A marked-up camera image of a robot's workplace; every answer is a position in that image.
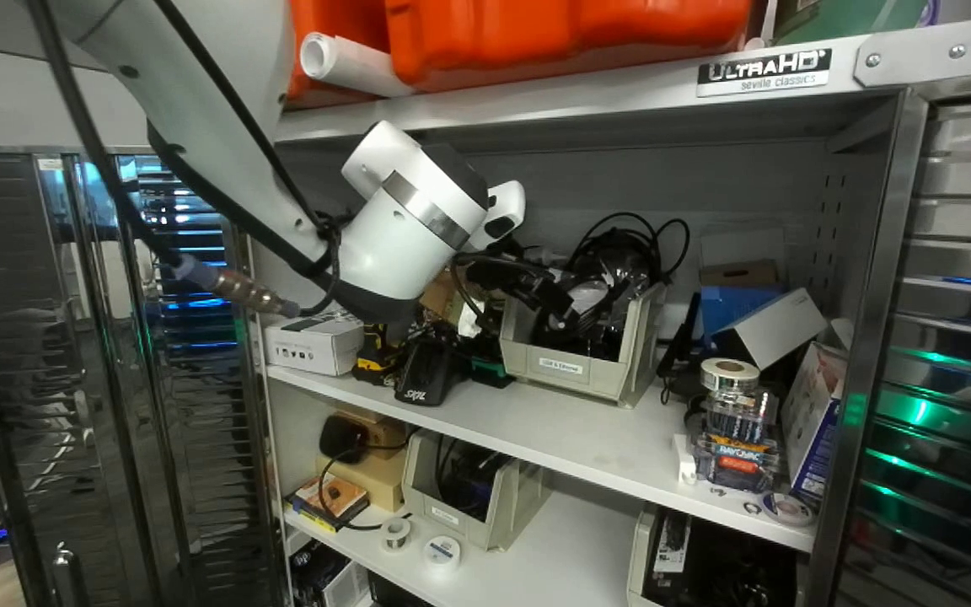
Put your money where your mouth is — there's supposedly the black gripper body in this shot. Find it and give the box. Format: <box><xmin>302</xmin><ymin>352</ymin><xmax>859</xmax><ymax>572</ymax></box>
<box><xmin>457</xmin><ymin>257</ymin><xmax>570</xmax><ymax>313</ymax></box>

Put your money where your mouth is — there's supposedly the black cable bundle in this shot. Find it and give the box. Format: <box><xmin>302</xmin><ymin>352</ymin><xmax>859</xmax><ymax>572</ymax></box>
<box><xmin>530</xmin><ymin>210</ymin><xmax>694</xmax><ymax>350</ymax></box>

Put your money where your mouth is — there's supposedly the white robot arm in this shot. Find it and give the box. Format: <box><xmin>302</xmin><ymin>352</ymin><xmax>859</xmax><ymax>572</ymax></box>
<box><xmin>24</xmin><ymin>0</ymin><xmax>530</xmax><ymax>323</ymax></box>

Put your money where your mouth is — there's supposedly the blue box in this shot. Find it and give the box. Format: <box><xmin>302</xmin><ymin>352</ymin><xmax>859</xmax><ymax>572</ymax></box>
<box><xmin>698</xmin><ymin>285</ymin><xmax>783</xmax><ymax>337</ymax></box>

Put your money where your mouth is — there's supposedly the white power strip box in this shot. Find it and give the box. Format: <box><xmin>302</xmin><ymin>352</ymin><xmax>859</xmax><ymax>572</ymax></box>
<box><xmin>267</xmin><ymin>313</ymin><xmax>365</xmax><ymax>374</ymax></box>

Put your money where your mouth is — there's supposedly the brown cardboard box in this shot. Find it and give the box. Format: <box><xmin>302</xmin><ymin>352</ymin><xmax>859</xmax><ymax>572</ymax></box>
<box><xmin>321</xmin><ymin>406</ymin><xmax>412</xmax><ymax>511</ymax></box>

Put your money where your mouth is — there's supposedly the black yellow battery charger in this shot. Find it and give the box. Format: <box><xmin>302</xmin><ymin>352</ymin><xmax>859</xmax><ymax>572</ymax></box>
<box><xmin>349</xmin><ymin>321</ymin><xmax>470</xmax><ymax>406</ymax></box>

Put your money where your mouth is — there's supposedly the metal shelf unit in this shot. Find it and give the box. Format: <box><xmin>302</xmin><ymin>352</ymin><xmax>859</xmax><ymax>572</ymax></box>
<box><xmin>259</xmin><ymin>19</ymin><xmax>971</xmax><ymax>607</ymax></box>

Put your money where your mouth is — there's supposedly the white tape roll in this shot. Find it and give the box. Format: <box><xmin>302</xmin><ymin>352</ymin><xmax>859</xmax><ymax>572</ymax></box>
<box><xmin>701</xmin><ymin>356</ymin><xmax>758</xmax><ymax>395</ymax></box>

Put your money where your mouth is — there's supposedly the white lower storage bin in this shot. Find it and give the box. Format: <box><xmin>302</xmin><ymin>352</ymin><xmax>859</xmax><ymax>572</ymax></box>
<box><xmin>400</xmin><ymin>432</ymin><xmax>553</xmax><ymax>548</ymax></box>

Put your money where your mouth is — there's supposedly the white open carton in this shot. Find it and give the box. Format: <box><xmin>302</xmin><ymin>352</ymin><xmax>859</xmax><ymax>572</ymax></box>
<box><xmin>731</xmin><ymin>285</ymin><xmax>827</xmax><ymax>369</ymax></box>

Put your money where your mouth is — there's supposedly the battery pack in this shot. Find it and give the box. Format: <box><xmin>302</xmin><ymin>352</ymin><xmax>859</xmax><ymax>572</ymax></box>
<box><xmin>685</xmin><ymin>399</ymin><xmax>783</xmax><ymax>491</ymax></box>

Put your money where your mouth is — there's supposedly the orange plastic case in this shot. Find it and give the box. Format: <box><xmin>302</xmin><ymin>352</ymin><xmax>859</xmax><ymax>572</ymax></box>
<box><xmin>286</xmin><ymin>0</ymin><xmax>755</xmax><ymax>89</ymax></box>

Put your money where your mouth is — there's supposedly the small tape roll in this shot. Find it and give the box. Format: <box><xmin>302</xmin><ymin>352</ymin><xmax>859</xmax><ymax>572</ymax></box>
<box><xmin>425</xmin><ymin>536</ymin><xmax>462</xmax><ymax>567</ymax></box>

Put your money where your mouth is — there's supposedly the white paper roll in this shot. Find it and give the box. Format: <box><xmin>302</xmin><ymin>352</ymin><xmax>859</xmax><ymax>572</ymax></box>
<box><xmin>300</xmin><ymin>33</ymin><xmax>407</xmax><ymax>98</ymax></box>

